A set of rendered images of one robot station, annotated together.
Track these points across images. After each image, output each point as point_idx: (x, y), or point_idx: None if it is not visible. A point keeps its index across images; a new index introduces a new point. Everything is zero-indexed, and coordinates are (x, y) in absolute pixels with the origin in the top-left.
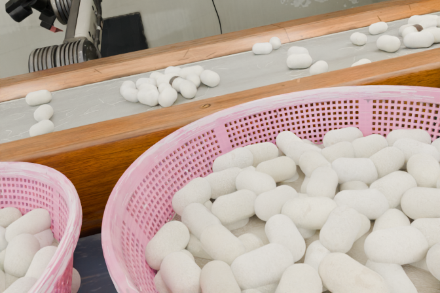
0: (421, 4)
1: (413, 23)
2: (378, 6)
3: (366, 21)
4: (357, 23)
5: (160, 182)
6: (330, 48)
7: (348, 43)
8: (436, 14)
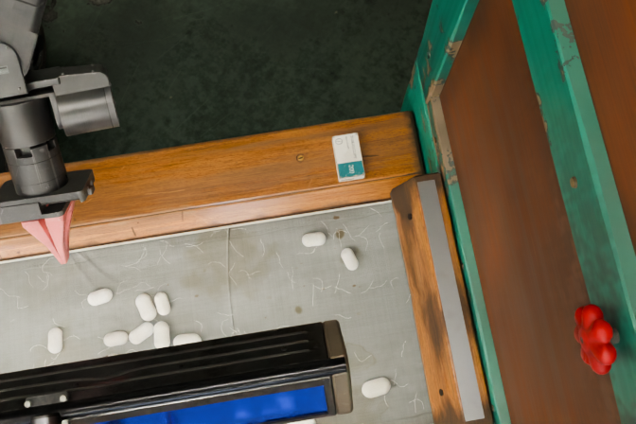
0: (200, 213)
1: (118, 339)
2: (150, 188)
3: (114, 236)
4: (100, 238)
5: None
6: (26, 335)
7: (52, 323)
8: (210, 238)
